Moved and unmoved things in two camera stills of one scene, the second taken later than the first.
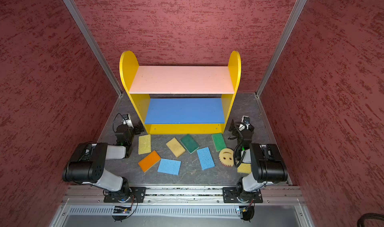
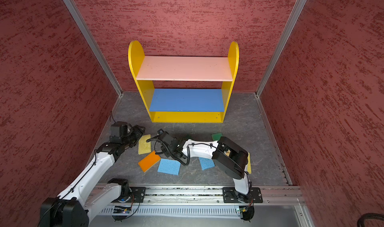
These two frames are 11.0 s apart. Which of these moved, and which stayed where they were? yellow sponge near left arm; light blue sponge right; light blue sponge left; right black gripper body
Moved: right black gripper body
Stayed: light blue sponge left; yellow sponge near left arm; light blue sponge right
